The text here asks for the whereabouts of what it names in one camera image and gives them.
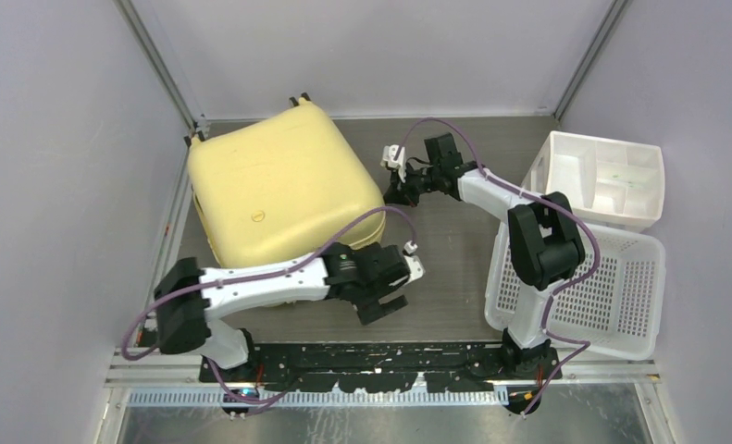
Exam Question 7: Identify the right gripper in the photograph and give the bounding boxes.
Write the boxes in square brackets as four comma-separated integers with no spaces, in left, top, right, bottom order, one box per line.
[386,160,443,208]

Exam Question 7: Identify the yellow hard-shell suitcase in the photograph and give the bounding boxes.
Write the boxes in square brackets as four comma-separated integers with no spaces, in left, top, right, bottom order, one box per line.
[187,93,384,268]

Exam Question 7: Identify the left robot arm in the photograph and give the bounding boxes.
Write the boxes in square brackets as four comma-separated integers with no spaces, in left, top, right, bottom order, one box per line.
[154,242,425,382]

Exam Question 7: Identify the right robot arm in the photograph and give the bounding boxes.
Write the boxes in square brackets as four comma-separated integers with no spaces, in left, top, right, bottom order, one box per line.
[380,133,586,379]

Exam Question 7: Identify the white divided organizer tray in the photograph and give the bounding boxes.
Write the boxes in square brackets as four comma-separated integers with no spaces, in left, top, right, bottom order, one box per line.
[521,130,665,232]

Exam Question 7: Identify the white perforated plastic basket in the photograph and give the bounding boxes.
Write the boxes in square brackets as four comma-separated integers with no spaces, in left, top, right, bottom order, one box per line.
[484,223,666,361]

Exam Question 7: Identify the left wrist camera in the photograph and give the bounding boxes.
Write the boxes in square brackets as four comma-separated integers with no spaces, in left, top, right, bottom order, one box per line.
[402,240,426,285]

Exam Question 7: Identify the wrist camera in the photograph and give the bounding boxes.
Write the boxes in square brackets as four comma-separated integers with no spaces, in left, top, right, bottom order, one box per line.
[380,144,406,182]
[402,240,426,285]

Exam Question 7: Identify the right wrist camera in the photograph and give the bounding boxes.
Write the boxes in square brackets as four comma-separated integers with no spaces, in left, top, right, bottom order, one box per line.
[380,144,406,182]

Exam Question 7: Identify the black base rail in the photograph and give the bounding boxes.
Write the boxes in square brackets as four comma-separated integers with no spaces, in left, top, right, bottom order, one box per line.
[219,341,562,393]

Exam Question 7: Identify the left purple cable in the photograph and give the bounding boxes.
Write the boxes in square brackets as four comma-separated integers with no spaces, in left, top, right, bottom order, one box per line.
[119,205,419,419]

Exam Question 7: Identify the slotted metal cable duct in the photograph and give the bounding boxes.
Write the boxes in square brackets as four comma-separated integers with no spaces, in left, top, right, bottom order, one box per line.
[126,386,509,408]

